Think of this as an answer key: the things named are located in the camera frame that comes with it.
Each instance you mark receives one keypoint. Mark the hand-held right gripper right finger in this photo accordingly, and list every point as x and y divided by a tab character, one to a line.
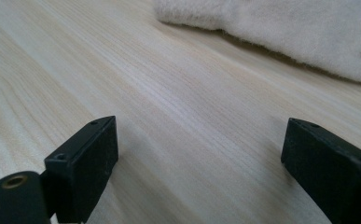
330	168

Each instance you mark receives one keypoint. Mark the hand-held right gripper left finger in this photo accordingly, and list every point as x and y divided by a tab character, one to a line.
81	168

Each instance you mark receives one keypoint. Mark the orange item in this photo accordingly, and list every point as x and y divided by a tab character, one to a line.
280	28

